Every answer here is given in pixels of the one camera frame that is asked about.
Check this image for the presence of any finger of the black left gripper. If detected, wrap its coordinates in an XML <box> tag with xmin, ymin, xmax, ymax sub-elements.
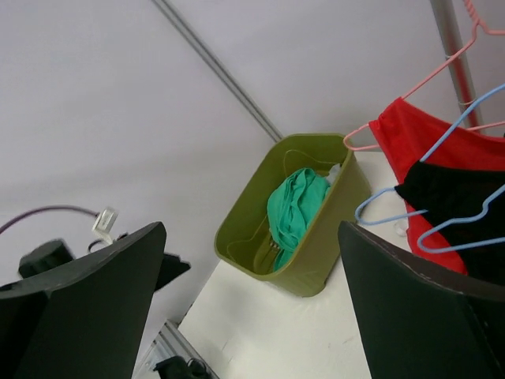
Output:
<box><xmin>155</xmin><ymin>253</ymin><xmax>191</xmax><ymax>291</ymax></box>

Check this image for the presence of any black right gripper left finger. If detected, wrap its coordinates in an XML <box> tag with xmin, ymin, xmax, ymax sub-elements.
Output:
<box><xmin>1</xmin><ymin>222</ymin><xmax>166</xmax><ymax>379</ymax></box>

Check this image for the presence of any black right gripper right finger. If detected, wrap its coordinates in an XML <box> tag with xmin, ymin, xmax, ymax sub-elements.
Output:
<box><xmin>338</xmin><ymin>221</ymin><xmax>504</xmax><ymax>378</ymax></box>

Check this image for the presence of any blue hanger with green top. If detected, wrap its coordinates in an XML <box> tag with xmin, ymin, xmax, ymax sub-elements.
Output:
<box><xmin>417</xmin><ymin>185</ymin><xmax>504</xmax><ymax>254</ymax></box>

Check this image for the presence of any green tank top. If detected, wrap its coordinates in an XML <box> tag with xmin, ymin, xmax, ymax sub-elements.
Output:
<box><xmin>267</xmin><ymin>167</ymin><xmax>331</xmax><ymax>271</ymax></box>

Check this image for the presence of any grey tank top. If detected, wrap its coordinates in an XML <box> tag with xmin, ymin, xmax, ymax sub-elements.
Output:
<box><xmin>325</xmin><ymin>163</ymin><xmax>341</xmax><ymax>186</ymax></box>

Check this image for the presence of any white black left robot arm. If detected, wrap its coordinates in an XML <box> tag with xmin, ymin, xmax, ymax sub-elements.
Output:
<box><xmin>18</xmin><ymin>239</ymin><xmax>191</xmax><ymax>291</ymax></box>

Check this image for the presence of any black tank top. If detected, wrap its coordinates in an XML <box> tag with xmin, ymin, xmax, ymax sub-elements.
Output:
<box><xmin>395</xmin><ymin>162</ymin><xmax>504</xmax><ymax>286</ymax></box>

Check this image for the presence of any blue hanger with black top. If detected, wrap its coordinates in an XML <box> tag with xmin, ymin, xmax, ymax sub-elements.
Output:
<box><xmin>353</xmin><ymin>82</ymin><xmax>505</xmax><ymax>226</ymax></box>

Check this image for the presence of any pink hanger with red top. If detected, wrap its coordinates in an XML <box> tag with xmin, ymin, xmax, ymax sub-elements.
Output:
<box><xmin>342</xmin><ymin>0</ymin><xmax>505</xmax><ymax>153</ymax></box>

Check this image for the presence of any olive green plastic basket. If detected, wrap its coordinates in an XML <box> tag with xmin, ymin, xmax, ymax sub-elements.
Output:
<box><xmin>215</xmin><ymin>133</ymin><xmax>371</xmax><ymax>297</ymax></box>

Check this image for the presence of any silver white clothes rack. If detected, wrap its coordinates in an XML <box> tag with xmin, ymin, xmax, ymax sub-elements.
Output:
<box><xmin>394</xmin><ymin>0</ymin><xmax>486</xmax><ymax>238</ymax></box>

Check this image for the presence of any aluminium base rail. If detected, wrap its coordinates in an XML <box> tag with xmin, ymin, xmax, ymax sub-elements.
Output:
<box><xmin>133</xmin><ymin>321</ymin><xmax>219</xmax><ymax>379</ymax></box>

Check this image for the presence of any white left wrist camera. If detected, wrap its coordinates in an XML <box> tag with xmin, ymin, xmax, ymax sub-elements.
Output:
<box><xmin>92</xmin><ymin>207</ymin><xmax>118</xmax><ymax>245</ymax></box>

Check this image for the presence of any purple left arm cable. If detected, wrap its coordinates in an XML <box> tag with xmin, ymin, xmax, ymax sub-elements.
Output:
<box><xmin>0</xmin><ymin>205</ymin><xmax>99</xmax><ymax>236</ymax></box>

